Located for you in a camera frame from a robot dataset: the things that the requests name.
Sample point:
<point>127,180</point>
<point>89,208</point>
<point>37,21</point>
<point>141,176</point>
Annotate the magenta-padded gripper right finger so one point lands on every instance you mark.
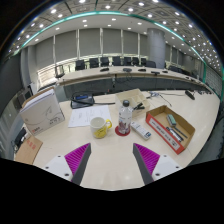
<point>146,159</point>

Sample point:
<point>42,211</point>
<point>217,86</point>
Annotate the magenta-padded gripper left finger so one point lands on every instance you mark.
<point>77,158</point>

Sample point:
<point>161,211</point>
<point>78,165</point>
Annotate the clear plastic drink bottle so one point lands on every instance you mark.
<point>125,118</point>

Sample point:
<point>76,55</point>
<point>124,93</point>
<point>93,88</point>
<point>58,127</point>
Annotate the white remote control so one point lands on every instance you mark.
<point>140,130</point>

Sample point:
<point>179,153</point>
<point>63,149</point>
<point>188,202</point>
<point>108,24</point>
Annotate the black marker pen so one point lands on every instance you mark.
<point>174,134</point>
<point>180,132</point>

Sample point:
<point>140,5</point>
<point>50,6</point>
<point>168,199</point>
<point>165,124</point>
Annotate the white and yellow mug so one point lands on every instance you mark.
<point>98,126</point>

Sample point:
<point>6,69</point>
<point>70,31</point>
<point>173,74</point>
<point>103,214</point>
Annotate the flat round red coaster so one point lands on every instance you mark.
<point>117,131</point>

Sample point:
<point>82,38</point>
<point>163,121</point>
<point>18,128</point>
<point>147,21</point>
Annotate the white printed paper sheet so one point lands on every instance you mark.
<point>86,116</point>

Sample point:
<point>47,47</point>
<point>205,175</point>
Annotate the open cardboard box red label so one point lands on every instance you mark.
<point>160,116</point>

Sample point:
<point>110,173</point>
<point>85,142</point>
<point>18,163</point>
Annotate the teal whiteboard eraser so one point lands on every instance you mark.
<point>171,120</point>

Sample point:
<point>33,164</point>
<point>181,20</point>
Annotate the flat brown cardboard piece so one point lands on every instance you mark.
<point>28,150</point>

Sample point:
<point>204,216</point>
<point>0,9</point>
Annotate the white carton box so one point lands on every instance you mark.
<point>41,111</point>

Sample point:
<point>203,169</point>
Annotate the beige divided organizer box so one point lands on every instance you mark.
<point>128,95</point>

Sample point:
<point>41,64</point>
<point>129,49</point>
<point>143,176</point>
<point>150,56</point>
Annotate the black desk microphone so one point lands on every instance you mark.
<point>189,94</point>

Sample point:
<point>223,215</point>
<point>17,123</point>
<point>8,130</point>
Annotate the long curved conference desk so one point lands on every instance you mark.
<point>100,83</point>

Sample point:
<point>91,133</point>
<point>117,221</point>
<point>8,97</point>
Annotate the row of black office chairs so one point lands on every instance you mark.
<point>105,61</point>

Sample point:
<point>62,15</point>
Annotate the group of ceiling lights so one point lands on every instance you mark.
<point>107,6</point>

